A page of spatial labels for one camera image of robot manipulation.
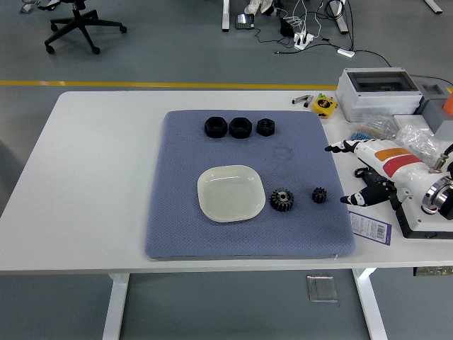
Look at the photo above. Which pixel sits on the white table leg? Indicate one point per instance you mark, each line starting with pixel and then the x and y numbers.
pixel 371 308
pixel 115 308

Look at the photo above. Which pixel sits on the black office chair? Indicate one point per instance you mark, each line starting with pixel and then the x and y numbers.
pixel 79 21

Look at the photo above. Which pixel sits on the black and silver marker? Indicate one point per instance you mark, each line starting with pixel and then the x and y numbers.
pixel 299 100
pixel 308 101

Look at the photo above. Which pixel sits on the white square plate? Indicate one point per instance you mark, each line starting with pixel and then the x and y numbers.
pixel 230 193

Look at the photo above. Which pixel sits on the black terminal device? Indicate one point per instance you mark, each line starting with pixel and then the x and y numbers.
pixel 244 22

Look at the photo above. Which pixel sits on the light grey block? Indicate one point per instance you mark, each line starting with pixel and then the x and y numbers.
pixel 437 118

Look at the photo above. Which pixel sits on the black power adapter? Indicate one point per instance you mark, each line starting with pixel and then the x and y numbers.
pixel 286 26

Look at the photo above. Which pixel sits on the clear bag of white parts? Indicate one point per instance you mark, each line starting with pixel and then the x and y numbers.
pixel 417 141

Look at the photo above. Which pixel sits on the purple and white card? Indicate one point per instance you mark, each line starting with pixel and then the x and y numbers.
pixel 369 228

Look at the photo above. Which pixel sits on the small white adapter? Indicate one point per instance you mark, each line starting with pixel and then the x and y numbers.
pixel 345 52

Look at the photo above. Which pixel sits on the clear bag of blue resistors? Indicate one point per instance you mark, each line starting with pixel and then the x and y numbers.
pixel 371 129

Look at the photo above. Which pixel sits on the small black hex nut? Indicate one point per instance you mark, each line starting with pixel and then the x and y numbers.
pixel 266 127

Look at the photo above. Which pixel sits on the white desk leg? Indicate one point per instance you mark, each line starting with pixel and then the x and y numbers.
pixel 340 19
pixel 434 5
pixel 226 16

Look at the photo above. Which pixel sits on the white shoe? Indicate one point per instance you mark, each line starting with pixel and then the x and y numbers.
pixel 254 6

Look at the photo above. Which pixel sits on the blue-grey textured mat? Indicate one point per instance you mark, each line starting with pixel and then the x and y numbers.
pixel 240 241

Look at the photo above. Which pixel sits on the grey electrical enclosure box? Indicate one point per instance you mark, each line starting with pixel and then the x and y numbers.
pixel 378 99

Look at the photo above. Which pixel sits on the flat white plastic case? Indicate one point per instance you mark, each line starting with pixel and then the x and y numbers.
pixel 407 120

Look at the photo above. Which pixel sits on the under-table green circuit panel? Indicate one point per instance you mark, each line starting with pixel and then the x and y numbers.
pixel 433 271

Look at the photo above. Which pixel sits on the large black hex nut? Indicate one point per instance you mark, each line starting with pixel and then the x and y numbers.
pixel 240 128
pixel 215 127

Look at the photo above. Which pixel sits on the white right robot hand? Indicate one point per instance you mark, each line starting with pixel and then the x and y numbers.
pixel 396 159

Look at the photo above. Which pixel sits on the dark grey box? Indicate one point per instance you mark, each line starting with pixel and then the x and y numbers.
pixel 433 90

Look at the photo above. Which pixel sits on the white power strip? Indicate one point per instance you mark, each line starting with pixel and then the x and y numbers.
pixel 303 39

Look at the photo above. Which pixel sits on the grey metal bracket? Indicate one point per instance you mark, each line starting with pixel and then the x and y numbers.
pixel 26 8

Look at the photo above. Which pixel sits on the metal floor hatch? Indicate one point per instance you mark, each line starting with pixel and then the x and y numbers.
pixel 322 288

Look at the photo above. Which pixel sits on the yellow tape measure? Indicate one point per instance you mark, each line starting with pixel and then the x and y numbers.
pixel 325 107

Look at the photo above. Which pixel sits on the white two-button control box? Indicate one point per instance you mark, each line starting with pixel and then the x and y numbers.
pixel 421 223

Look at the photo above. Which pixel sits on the orange object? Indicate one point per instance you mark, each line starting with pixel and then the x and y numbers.
pixel 449 105

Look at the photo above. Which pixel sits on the large black metal gear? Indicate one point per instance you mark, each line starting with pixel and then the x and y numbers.
pixel 282 200

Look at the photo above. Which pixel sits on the small green object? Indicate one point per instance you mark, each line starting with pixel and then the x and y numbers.
pixel 322 95

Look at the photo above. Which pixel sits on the small black metal gear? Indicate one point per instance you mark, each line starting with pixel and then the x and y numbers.
pixel 320 195

